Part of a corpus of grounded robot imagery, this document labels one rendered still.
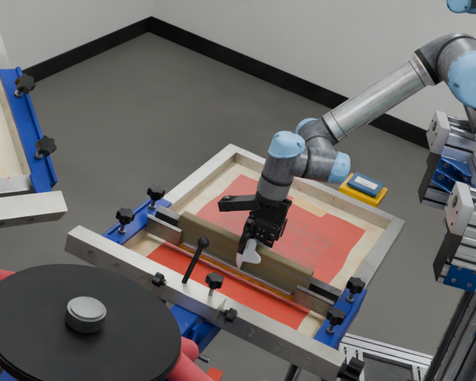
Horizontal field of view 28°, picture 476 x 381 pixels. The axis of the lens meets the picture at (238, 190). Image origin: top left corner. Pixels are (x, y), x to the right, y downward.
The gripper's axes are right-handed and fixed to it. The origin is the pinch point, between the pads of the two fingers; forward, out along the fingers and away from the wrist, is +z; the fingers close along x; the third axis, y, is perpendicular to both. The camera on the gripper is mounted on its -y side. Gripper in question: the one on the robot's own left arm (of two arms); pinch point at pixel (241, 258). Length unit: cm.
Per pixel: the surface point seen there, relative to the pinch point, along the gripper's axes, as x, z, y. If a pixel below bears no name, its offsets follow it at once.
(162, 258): -6.7, 5.3, -17.3
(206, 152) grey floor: 240, 101, -94
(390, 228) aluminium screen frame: 51, 2, 27
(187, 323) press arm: -36.9, -3.4, 2.1
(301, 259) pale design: 20.6, 5.3, 10.6
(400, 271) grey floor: 209, 101, 26
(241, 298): -7.5, 5.3, 4.9
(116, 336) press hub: -84, -31, 6
